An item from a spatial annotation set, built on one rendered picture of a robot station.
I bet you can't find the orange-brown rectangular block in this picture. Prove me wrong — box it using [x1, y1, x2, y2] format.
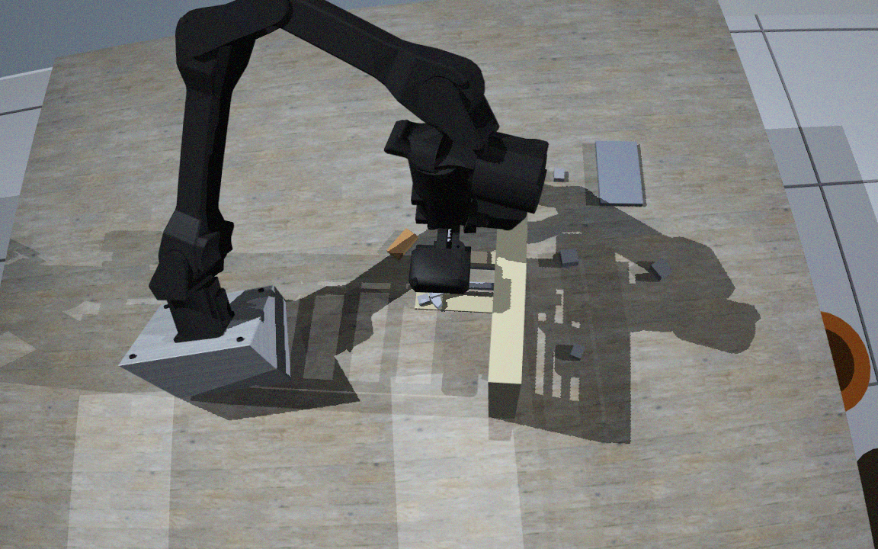
[387, 228, 418, 260]

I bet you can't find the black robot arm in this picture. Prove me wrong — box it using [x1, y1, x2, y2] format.
[149, 0, 549, 343]

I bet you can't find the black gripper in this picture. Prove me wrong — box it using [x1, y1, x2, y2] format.
[409, 182, 472, 294]

